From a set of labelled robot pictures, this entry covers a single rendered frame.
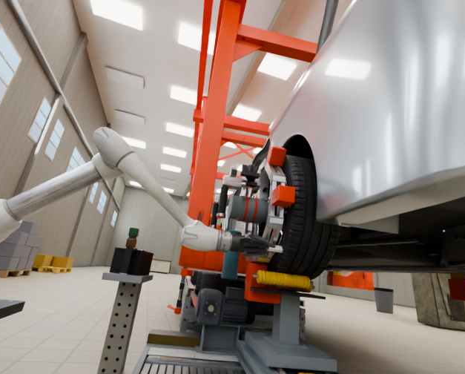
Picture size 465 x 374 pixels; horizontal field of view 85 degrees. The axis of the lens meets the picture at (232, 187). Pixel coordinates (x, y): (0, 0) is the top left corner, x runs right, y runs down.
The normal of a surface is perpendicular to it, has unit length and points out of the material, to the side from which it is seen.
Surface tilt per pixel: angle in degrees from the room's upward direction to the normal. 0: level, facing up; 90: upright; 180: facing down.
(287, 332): 90
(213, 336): 90
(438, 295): 90
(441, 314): 90
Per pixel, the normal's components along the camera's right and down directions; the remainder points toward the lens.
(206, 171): 0.18, -0.30
